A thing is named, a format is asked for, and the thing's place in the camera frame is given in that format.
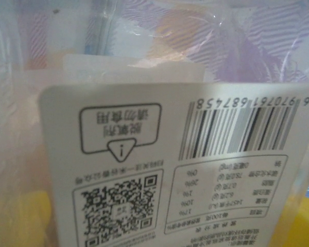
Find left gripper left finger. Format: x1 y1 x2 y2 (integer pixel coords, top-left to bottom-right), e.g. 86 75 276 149
5 189 54 247

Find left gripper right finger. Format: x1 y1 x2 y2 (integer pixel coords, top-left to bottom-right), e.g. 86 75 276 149
288 194 309 247

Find translucent plastic bag liner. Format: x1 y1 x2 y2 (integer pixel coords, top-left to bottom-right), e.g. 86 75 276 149
0 0 309 247

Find clear container white label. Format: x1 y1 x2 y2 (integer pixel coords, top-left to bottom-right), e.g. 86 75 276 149
37 52 309 247

